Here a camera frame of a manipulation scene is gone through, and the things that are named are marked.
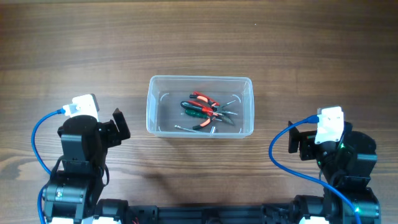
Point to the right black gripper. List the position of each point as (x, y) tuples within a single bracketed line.
[(307, 139)]

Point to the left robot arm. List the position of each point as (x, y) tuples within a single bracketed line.
[(76, 181)]

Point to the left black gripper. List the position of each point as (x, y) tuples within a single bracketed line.
[(114, 136)]

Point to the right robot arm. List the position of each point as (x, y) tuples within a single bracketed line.
[(346, 166)]

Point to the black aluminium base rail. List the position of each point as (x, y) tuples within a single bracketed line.
[(254, 214)]

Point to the black orange needle-nose pliers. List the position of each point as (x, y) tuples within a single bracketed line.
[(199, 96)]

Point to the black red screwdriver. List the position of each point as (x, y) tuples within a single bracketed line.
[(192, 105)]

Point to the green handled screwdriver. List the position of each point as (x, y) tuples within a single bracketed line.
[(201, 115)]

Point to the clear plastic container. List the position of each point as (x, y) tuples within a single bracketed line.
[(166, 118)]

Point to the red handled snips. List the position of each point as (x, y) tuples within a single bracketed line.
[(225, 118)]

